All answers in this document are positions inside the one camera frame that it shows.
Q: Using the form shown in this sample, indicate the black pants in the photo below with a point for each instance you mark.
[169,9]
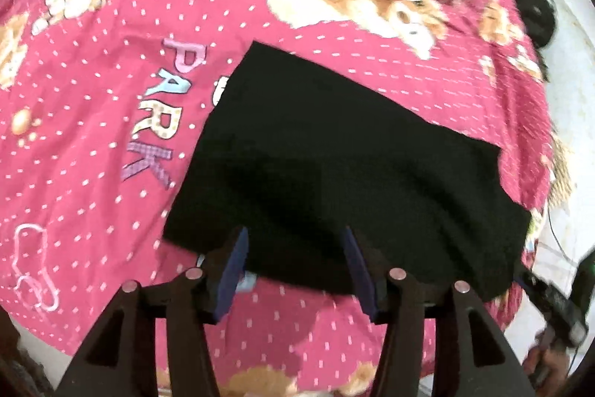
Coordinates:
[325,155]

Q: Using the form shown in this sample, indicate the person's right hand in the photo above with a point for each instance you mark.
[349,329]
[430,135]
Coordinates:
[558,364]

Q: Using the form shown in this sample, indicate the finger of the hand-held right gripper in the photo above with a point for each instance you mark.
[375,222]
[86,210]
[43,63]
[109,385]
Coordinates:
[532,285]

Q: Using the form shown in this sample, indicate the black round object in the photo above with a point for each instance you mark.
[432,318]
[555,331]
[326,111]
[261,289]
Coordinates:
[534,13]

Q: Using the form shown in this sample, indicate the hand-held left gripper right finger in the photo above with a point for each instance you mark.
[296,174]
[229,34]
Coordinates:
[355,271]

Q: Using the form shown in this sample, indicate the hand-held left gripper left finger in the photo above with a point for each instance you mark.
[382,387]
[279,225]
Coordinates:
[234,266]

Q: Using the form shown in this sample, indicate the pink bear printed blanket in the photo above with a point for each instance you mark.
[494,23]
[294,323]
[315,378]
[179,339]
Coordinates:
[116,122]

